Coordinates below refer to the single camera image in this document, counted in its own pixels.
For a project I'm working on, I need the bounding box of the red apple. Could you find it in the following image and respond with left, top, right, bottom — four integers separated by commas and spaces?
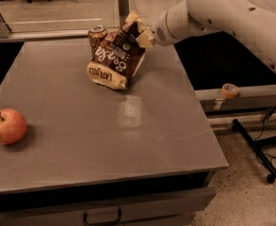
0, 108, 27, 145

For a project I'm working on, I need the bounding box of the grey drawer with handle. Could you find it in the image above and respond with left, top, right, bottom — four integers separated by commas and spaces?
0, 187, 216, 226

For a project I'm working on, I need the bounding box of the grey side shelf ledge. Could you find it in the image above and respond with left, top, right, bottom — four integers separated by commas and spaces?
196, 84, 276, 113

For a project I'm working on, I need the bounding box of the orange soda can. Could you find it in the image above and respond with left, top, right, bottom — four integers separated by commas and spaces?
88, 25, 107, 55

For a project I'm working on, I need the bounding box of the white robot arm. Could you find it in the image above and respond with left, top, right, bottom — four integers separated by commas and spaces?
151, 0, 276, 73

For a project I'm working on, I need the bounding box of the brown chip bag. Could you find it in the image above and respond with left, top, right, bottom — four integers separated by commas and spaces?
86, 11, 155, 89

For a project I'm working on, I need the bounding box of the black cable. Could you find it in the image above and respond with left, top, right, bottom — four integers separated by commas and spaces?
253, 83, 276, 171

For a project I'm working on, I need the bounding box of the black stand base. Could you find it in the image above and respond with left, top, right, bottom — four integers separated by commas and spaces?
232, 119, 276, 184

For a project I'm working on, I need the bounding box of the middle metal bracket post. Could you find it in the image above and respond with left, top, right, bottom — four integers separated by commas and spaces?
118, 0, 129, 25

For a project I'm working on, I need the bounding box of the orange tape roll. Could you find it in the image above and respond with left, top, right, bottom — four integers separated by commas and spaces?
220, 83, 239, 99

